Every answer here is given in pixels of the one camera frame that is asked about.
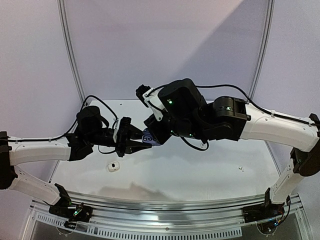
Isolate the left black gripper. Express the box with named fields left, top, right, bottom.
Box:
left=86, top=123, right=152, bottom=157

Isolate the purple earbud charging case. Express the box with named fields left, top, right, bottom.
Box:
left=141, top=128, right=161, bottom=146

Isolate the white earbud charging case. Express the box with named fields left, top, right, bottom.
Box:
left=107, top=161, right=121, bottom=173

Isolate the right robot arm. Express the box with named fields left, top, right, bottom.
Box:
left=136, top=78, right=320, bottom=218

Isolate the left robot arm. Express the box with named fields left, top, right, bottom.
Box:
left=0, top=105, right=152, bottom=217

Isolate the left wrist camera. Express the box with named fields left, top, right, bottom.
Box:
left=112, top=116, right=132, bottom=143

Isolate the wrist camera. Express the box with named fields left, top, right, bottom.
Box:
left=112, top=116, right=132, bottom=143
left=135, top=84, right=165, bottom=122

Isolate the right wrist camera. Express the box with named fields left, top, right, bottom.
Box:
left=135, top=84, right=165, bottom=122

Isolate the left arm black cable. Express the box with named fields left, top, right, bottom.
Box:
left=7, top=94, right=118, bottom=155

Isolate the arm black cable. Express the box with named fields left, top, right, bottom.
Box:
left=149, top=83, right=320, bottom=151
left=7, top=94, right=118, bottom=155

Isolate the aluminium front rail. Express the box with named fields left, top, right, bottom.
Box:
left=22, top=192, right=313, bottom=240

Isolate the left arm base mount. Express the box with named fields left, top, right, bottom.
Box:
left=48, top=203, right=93, bottom=223

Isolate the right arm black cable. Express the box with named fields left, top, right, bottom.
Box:
left=149, top=83, right=320, bottom=151

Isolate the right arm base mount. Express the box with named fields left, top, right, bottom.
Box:
left=242, top=200, right=285, bottom=223

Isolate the left aluminium frame post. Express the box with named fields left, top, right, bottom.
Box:
left=57, top=0, right=86, bottom=102

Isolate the aluminium frame post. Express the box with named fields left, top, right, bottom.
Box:
left=57, top=0, right=86, bottom=102
left=248, top=0, right=275, bottom=99

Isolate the right aluminium frame post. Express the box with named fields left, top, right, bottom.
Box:
left=248, top=0, right=275, bottom=99

